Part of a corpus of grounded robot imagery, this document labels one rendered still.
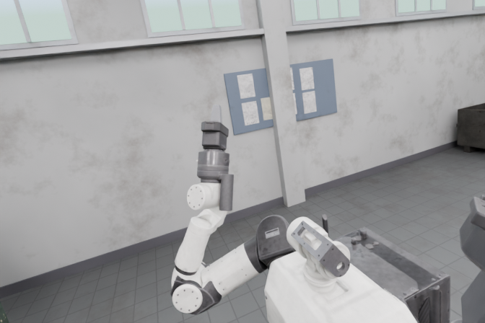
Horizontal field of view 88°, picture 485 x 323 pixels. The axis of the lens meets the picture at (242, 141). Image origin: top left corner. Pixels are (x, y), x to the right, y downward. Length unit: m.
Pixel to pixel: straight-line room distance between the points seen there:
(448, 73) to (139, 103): 5.27
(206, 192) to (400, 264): 0.44
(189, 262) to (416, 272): 0.51
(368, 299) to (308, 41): 3.58
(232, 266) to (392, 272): 0.38
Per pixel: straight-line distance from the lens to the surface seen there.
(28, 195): 3.53
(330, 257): 0.46
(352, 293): 0.56
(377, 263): 0.63
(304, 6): 3.95
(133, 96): 3.16
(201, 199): 0.66
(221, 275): 0.76
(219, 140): 0.68
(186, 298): 0.77
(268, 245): 0.70
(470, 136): 5.98
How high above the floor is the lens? 1.75
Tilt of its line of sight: 12 degrees down
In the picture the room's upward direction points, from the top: 9 degrees counter-clockwise
